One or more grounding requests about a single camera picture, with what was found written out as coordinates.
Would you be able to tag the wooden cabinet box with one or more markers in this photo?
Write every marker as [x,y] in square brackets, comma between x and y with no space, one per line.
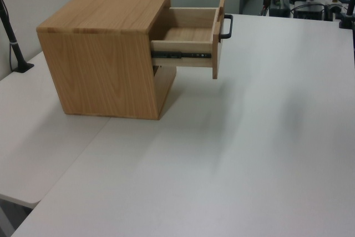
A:
[100,62]

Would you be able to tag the black computer box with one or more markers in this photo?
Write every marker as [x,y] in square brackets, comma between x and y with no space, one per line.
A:
[309,12]

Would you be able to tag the black camera stand pole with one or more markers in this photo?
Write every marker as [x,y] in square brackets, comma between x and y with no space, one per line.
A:
[11,40]

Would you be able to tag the black clamp mount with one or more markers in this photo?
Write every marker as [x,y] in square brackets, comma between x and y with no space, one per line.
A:
[347,17]

